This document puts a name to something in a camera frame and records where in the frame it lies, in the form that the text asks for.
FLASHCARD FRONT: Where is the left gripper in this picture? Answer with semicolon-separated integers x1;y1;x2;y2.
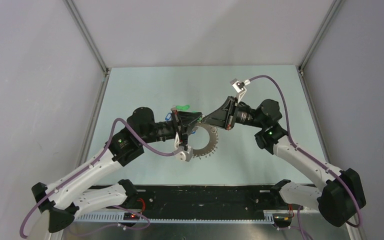
139;110;202;145

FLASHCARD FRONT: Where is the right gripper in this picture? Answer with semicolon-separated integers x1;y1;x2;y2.
201;96;266;131

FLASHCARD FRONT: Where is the metal key ring disc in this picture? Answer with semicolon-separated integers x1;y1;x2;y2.
193;123;219;158

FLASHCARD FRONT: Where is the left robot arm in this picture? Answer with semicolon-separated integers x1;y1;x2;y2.
31;107;202;233

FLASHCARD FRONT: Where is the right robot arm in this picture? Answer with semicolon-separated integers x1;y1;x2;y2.
202;96;367;227

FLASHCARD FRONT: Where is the green key tag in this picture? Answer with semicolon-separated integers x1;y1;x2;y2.
175;104;190;112

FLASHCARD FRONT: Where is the blue outlined key tag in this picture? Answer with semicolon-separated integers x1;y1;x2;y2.
164;112;172;121

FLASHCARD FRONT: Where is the left controller board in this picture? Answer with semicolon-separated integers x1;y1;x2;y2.
123;212;141;221

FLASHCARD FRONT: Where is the controller board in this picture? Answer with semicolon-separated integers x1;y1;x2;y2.
123;212;141;221
273;215;294;223

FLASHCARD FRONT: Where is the right controller board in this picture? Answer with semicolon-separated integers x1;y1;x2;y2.
273;215;294;223

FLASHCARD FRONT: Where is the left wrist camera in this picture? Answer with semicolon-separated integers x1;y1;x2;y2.
174;146;194;162

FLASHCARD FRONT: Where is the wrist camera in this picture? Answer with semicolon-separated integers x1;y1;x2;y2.
229;78;251;103
174;146;194;162

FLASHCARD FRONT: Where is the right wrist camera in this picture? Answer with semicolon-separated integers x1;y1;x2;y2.
229;78;251;103

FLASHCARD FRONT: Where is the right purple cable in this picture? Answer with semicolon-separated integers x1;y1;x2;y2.
246;74;364;229

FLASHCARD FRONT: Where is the purple cable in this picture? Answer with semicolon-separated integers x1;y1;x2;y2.
246;74;364;229
19;117;181;239

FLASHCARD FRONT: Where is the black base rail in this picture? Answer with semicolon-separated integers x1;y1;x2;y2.
122;185;290;222

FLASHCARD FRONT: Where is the white cable duct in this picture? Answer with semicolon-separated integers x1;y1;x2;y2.
72;211;279;225

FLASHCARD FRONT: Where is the right aluminium frame post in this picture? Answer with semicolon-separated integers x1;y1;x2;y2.
297;0;345;76

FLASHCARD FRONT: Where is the aluminium frame post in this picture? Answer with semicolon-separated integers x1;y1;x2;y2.
63;0;109;76
297;0;345;76

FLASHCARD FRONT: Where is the left aluminium frame post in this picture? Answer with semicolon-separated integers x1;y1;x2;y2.
63;0;109;76

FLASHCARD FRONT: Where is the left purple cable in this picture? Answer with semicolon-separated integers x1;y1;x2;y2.
19;117;181;239

